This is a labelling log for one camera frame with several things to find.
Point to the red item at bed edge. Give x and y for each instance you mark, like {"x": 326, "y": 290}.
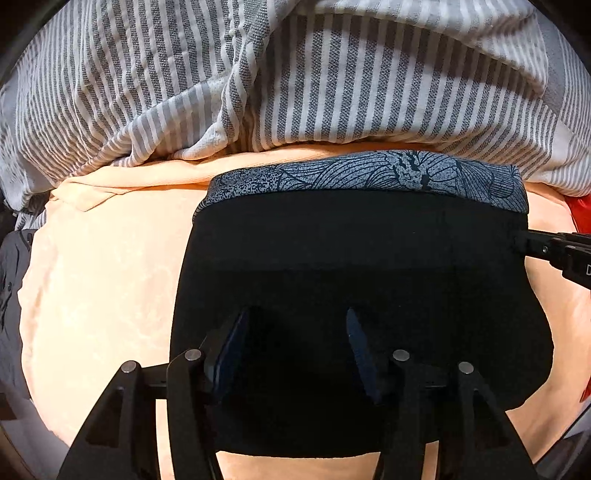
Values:
{"x": 580, "y": 208}

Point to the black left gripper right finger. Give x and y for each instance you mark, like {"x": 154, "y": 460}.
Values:
{"x": 450, "y": 405}

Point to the black pants with patterned waistband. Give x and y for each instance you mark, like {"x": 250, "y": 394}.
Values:
{"x": 328, "y": 267}

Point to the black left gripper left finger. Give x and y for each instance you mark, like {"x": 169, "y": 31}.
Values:
{"x": 119, "y": 438}

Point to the peach orange bed sheet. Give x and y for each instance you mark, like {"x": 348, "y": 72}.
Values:
{"x": 101, "y": 284}

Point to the dark grey garment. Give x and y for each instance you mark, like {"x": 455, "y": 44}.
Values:
{"x": 15, "y": 259}

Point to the grey white striped duvet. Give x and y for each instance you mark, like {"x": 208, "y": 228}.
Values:
{"x": 119, "y": 83}

